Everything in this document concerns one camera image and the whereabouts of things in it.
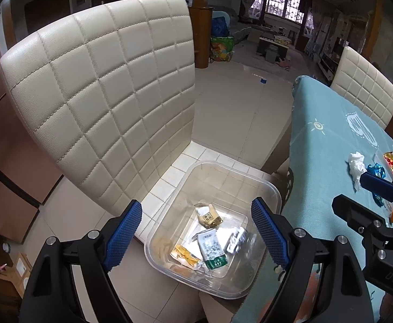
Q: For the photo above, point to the cream drink carton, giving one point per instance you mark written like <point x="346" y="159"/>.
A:
<point x="208" y="216"/>

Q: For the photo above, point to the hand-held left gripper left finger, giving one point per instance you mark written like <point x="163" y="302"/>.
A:
<point x="124" y="235"/>

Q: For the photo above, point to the white tissue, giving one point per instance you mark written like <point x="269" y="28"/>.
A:
<point x="356" y="166"/>

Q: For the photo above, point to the low coffee table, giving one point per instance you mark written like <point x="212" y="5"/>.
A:
<point x="274" y="43"/>

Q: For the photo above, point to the white media stand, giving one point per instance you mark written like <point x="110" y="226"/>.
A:
<point x="327" y="64"/>

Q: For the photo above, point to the colourful printed bag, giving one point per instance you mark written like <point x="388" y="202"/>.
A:
<point x="221" y="48"/>

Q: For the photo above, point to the yellow snack wrapper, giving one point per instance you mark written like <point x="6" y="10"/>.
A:
<point x="184" y="255"/>

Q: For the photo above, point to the pink toy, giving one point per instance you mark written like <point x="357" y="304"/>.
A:
<point x="285" y="64"/>

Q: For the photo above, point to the cardboard box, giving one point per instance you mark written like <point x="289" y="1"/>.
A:
<point x="18" y="271"/>

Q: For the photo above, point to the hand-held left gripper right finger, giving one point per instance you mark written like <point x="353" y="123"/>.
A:
<point x="270" y="232"/>

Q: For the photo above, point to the green and white carton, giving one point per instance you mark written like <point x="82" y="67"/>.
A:
<point x="211" y="249"/>

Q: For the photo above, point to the small grey bin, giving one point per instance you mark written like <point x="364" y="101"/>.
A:
<point x="271" y="55"/>

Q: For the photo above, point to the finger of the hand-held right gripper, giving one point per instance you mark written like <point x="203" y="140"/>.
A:
<point x="354" y="212"/>
<point x="380" y="185"/>

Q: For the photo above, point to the silver foil wrapper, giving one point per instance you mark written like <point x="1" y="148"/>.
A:
<point x="237" y="239"/>

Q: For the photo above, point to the brown door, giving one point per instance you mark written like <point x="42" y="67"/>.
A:
<point x="46" y="15"/>

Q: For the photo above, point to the blue printed tablecloth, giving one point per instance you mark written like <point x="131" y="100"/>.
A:
<point x="324" y="148"/>

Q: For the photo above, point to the blue bag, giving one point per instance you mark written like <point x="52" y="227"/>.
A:
<point x="219" y="26"/>

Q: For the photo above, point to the brown wooden cabinet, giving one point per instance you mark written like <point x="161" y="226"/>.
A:
<point x="4" y="161"/>

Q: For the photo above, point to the barred window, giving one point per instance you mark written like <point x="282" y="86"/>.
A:
<point x="284" y="1"/>

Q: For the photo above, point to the shiny blue wrapper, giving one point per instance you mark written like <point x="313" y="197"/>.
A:
<point x="375" y="170"/>

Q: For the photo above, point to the clear plastic bin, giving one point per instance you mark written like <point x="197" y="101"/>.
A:
<point x="183" y="208"/>

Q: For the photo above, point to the slim wooden pillar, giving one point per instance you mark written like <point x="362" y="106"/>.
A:
<point x="377" y="10"/>

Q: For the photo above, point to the wooden pillar with cabinet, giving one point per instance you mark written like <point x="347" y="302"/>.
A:
<point x="201" y="30"/>

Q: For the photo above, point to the grey sofa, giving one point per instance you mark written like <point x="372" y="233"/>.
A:
<point x="240" y="30"/>

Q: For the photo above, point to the red and gold wrapper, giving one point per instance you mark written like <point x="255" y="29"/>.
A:
<point x="391" y="159"/>

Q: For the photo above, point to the large cream quilted chair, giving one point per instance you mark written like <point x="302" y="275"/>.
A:
<point x="99" y="91"/>

